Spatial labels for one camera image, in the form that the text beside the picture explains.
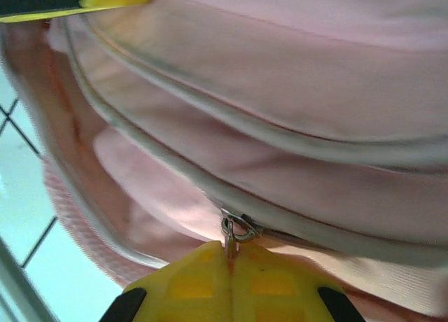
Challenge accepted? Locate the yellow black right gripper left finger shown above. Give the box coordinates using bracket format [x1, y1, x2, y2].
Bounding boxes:
[101, 241, 234, 322]

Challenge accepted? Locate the pink backpack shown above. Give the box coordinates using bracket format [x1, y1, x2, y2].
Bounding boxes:
[0, 0, 448, 322]

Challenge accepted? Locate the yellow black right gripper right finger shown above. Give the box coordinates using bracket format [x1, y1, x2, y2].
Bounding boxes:
[230, 244, 365, 322]

